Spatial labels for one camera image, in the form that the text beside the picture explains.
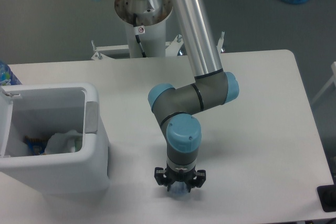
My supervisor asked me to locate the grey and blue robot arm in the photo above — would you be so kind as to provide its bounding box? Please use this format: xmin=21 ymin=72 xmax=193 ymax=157
xmin=97 ymin=0 xmax=239 ymax=194

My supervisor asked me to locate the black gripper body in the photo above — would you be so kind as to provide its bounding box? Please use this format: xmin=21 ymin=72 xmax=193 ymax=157
xmin=165 ymin=166 xmax=195 ymax=184

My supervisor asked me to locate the clear plastic water bottle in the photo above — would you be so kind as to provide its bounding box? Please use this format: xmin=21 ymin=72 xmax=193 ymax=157
xmin=168 ymin=182 xmax=189 ymax=198

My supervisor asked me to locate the white frame at right edge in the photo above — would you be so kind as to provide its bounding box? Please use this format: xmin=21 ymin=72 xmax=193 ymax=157
xmin=311 ymin=61 xmax=335 ymax=108

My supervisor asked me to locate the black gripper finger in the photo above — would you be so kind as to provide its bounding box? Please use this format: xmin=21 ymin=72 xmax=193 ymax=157
xmin=154 ymin=167 xmax=173 ymax=191
xmin=186 ymin=169 xmax=206 ymax=193

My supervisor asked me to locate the black device at table edge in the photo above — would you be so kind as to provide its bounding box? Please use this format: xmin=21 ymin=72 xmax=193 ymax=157
xmin=317 ymin=185 xmax=335 ymax=212

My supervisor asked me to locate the blue snack wrapper in bin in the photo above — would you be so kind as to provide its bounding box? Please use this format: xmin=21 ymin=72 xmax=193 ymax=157
xmin=24 ymin=136 xmax=48 ymax=156

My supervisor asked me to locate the white pedestal base frame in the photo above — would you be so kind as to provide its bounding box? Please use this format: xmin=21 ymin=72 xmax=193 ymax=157
xmin=91 ymin=31 xmax=225 ymax=60

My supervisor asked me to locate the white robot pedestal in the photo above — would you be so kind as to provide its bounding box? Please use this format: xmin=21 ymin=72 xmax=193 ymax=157
xmin=114 ymin=0 xmax=173 ymax=58

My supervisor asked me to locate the black cable on pedestal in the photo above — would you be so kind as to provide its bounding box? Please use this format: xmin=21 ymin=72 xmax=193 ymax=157
xmin=132 ymin=13 xmax=147 ymax=58

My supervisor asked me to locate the white plastic wrapper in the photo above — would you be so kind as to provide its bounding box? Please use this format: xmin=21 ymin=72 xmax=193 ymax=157
xmin=44 ymin=130 xmax=82 ymax=155

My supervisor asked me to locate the blue labelled bottle at left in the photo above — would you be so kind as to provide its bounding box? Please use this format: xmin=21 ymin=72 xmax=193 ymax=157
xmin=0 ymin=61 xmax=22 ymax=86

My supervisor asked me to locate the white trash can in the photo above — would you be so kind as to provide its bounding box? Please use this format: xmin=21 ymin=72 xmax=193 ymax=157
xmin=1 ymin=83 xmax=110 ymax=194

